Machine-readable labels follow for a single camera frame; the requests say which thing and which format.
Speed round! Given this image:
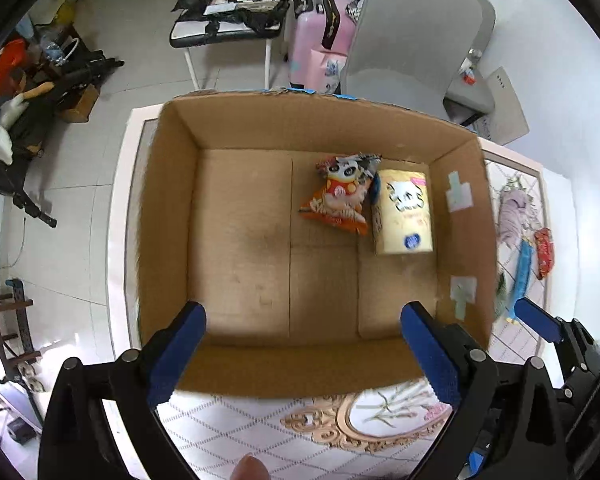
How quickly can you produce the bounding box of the grey chair near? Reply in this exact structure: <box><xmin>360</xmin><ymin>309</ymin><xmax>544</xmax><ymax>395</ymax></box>
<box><xmin>340</xmin><ymin>0</ymin><xmax>482</xmax><ymax>120</ymax></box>

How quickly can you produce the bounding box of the operator thumb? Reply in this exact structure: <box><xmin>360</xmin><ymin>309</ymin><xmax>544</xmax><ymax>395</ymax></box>
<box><xmin>230</xmin><ymin>454</ymin><xmax>271</xmax><ymax>480</ymax></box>

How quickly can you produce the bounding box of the long blue snack packet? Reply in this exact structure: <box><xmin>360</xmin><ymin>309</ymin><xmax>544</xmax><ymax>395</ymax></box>
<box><xmin>507</xmin><ymin>240</ymin><xmax>534</xmax><ymax>322</ymax></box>

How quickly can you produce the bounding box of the white chair with clutter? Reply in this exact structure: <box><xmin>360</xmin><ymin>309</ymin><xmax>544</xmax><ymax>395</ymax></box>
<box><xmin>169</xmin><ymin>0</ymin><xmax>291</xmax><ymax>90</ymax></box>

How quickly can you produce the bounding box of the grey chair far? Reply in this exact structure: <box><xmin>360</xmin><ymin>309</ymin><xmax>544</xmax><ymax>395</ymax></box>
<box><xmin>445</xmin><ymin>0</ymin><xmax>496</xmax><ymax>126</ymax></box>

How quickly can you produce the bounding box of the lilac soft cloth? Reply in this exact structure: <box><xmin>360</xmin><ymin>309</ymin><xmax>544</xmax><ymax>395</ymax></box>
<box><xmin>498</xmin><ymin>188</ymin><xmax>539</xmax><ymax>249</ymax></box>

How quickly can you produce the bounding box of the orange cartoon snack bag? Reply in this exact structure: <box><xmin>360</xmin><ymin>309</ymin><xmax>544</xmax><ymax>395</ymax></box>
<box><xmin>299</xmin><ymin>153</ymin><xmax>382</xmax><ymax>236</ymax></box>

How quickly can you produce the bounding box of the pile of clothes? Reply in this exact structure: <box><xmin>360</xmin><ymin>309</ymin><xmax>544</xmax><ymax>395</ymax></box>
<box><xmin>0</xmin><ymin>38</ymin><xmax>54</xmax><ymax>166</ymax></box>

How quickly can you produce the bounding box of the pink suitcase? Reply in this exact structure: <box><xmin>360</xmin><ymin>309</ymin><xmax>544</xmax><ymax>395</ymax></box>
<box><xmin>288</xmin><ymin>0</ymin><xmax>355</xmax><ymax>89</ymax></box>

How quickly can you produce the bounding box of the pink gift bag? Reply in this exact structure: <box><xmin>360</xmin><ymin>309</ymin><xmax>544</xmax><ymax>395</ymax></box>
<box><xmin>306</xmin><ymin>49</ymin><xmax>347</xmax><ymax>94</ymax></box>

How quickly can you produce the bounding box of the dark wooden stool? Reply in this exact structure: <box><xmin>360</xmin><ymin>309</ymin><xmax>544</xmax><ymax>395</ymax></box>
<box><xmin>0</xmin><ymin>278</ymin><xmax>41</xmax><ymax>385</ymax></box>

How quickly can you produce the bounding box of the small cardboard box on floor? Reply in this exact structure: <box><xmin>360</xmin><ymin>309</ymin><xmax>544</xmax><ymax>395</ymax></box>
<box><xmin>56</xmin><ymin>84</ymin><xmax>99</xmax><ymax>124</ymax></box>

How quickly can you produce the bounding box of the patterned table mat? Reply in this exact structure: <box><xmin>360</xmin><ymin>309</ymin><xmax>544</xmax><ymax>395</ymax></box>
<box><xmin>120</xmin><ymin>113</ymin><xmax>548</xmax><ymax>479</ymax></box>

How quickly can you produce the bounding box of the yellow tissue pack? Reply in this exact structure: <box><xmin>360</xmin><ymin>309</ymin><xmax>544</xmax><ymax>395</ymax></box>
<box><xmin>370</xmin><ymin>159</ymin><xmax>434</xmax><ymax>256</ymax></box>

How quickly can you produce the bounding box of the grey chair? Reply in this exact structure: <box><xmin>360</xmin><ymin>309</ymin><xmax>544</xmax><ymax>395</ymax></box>
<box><xmin>445</xmin><ymin>0</ymin><xmax>496</xmax><ymax>126</ymax></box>
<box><xmin>340</xmin><ymin>0</ymin><xmax>482</xmax><ymax>120</ymax></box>

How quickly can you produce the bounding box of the beige floor scale board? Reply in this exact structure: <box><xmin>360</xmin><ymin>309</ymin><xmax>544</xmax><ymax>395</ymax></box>
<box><xmin>486</xmin><ymin>67</ymin><xmax>529</xmax><ymax>145</ymax></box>

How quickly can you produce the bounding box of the red snack packet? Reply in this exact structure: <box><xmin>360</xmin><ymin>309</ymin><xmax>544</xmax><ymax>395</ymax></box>
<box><xmin>534</xmin><ymin>228</ymin><xmax>555</xmax><ymax>281</ymax></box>

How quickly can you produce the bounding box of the brown cardboard box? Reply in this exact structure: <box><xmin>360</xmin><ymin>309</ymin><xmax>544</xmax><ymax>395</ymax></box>
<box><xmin>137</xmin><ymin>91</ymin><xmax>496</xmax><ymax>399</ymax></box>

